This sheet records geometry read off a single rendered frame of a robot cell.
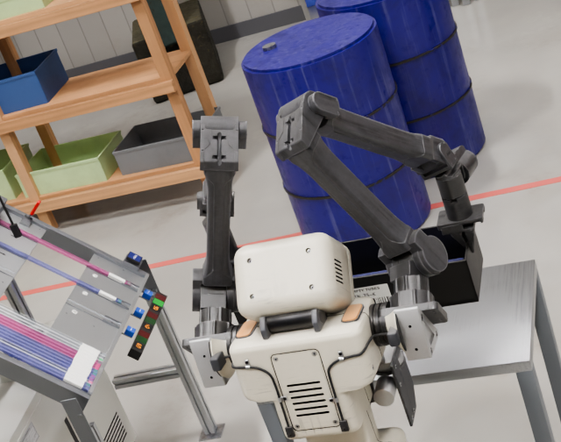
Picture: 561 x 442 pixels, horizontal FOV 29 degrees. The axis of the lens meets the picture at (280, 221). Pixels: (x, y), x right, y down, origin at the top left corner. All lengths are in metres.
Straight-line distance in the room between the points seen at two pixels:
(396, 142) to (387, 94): 2.55
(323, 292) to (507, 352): 0.71
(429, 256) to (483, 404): 1.72
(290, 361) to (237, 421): 2.08
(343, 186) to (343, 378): 0.37
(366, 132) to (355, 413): 0.56
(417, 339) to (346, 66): 2.63
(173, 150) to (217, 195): 3.90
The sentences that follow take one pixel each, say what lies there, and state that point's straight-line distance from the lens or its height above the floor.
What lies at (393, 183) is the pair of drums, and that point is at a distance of 4.88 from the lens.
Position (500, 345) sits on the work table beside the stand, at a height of 0.80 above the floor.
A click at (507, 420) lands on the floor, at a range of 3.78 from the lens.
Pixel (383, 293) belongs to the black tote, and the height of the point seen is 1.07.
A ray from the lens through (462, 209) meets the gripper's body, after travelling 2.42.
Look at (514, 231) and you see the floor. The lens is 4.82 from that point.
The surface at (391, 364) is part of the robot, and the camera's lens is 2.31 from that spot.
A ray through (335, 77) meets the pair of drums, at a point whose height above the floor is 0.84.
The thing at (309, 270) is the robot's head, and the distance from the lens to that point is 2.11.
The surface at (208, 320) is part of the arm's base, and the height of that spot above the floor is 1.23.
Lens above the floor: 2.32
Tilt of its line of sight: 25 degrees down
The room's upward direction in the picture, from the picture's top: 20 degrees counter-clockwise
